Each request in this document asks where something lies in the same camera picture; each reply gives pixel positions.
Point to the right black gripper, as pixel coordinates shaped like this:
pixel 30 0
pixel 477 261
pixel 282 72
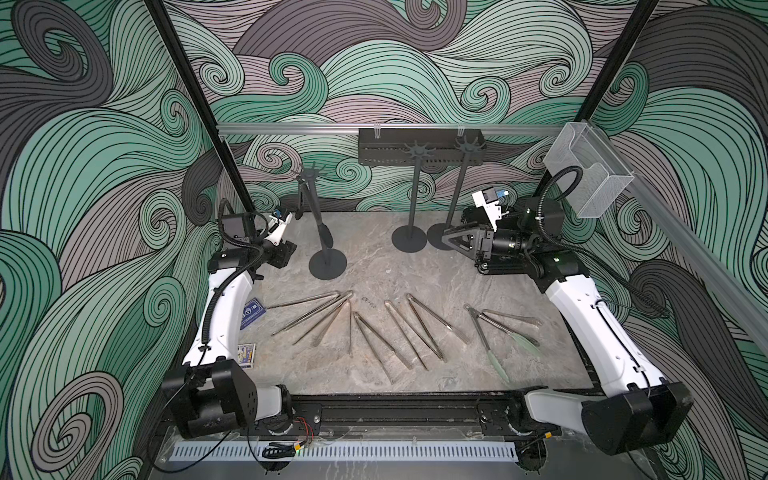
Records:
pixel 480 241

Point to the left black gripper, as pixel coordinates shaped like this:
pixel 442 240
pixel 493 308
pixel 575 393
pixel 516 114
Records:
pixel 282 254

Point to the dark utensil rack stand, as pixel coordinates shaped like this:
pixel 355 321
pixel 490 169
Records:
pixel 453 192
pixel 409 238
pixel 327 263

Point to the green metal tongs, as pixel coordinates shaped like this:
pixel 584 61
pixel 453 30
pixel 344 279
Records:
pixel 528 344

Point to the black metal tongs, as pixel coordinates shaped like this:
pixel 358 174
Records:
pixel 308 197

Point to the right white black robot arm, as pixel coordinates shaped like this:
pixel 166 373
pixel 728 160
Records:
pixel 638 407

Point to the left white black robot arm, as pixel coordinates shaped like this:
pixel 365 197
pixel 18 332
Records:
pixel 210 392

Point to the clear tipped metal tongs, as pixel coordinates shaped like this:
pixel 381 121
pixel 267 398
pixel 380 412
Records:
pixel 525 319

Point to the blue card box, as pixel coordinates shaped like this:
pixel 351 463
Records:
pixel 252 311

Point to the small card box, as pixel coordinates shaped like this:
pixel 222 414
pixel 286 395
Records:
pixel 246 355

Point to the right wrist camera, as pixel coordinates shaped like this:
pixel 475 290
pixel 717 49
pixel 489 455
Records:
pixel 489 200

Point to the clear plastic wall bin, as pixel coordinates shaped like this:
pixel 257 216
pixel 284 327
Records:
pixel 605 174

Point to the black perforated wall shelf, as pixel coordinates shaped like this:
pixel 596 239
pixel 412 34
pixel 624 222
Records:
pixel 435 147

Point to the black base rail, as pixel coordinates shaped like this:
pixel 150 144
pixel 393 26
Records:
pixel 510 414

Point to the white slotted cable duct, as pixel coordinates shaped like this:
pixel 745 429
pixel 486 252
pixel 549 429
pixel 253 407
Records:
pixel 353 451

